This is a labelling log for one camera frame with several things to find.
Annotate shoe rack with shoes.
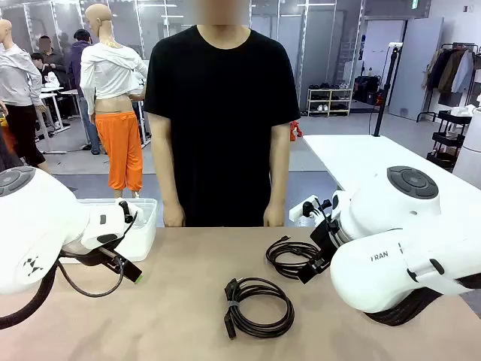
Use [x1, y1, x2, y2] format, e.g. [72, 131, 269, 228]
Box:
[307, 86, 354, 117]

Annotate person's left hand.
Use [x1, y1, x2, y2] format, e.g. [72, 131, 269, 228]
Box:
[262, 202, 286, 228]

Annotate white round column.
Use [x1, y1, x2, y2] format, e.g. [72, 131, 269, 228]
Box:
[452, 108, 481, 189]

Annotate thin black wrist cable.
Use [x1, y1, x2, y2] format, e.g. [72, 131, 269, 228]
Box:
[57, 201, 137, 299]
[301, 196, 335, 232]

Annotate grey door panel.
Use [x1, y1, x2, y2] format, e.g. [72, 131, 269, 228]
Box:
[389, 17, 445, 121]

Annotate person in black t-shirt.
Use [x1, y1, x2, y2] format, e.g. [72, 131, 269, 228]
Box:
[144, 0, 301, 229]

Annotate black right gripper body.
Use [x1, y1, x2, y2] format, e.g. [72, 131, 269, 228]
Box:
[310, 220, 341, 265]

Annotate clear plastic storage box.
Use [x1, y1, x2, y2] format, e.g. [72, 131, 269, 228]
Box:
[77, 198, 158, 263]

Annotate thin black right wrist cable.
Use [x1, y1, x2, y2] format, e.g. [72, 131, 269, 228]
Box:
[301, 196, 335, 232]

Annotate white table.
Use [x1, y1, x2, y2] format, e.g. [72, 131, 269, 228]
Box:
[302, 134, 481, 211]

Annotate thin black left wrist cable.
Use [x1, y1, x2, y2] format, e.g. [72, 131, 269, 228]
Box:
[57, 201, 137, 299]

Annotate black trolley cart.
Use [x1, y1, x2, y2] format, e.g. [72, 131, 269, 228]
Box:
[426, 108, 473, 170]

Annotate person's right forearm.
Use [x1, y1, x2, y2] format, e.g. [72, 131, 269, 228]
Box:
[152, 146, 182, 207]

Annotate person's left forearm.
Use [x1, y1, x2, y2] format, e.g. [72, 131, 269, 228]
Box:
[265, 146, 290, 206]

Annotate black bags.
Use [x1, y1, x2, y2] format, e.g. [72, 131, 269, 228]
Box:
[354, 74, 385, 106]

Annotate mannequin with orange trousers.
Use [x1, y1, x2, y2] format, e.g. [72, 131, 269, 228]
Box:
[80, 3, 150, 199]

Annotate white desk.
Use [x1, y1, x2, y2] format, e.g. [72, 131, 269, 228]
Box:
[37, 85, 78, 155]

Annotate mannequin with dark skirt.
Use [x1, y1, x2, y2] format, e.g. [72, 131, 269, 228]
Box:
[0, 126, 24, 172]

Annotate black braided left arm hose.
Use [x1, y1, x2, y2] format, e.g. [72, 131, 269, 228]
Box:
[0, 246, 113, 332]

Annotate seated person in dark jacket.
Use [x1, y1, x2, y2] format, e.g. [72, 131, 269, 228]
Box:
[30, 35, 78, 121]

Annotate black braided arm hose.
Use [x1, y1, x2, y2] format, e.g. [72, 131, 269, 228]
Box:
[363, 272, 481, 327]
[0, 246, 113, 332]

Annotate person in purple hoodie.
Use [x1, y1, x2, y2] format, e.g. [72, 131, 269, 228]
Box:
[68, 29, 101, 156]

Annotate person's right hand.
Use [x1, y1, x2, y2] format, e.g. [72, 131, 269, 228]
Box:
[162, 202, 186, 228]

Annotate black power cable grey tie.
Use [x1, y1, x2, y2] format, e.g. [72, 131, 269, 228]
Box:
[223, 277, 296, 341]

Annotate clothes rack with coats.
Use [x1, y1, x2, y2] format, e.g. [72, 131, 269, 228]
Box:
[415, 42, 481, 123]

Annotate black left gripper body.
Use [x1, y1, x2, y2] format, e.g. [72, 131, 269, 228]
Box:
[98, 247, 126, 270]

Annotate black braided right arm hose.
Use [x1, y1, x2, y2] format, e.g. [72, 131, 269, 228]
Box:
[363, 272, 481, 327]

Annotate black tripod pole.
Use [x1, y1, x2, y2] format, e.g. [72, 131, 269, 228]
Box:
[373, 42, 404, 137]

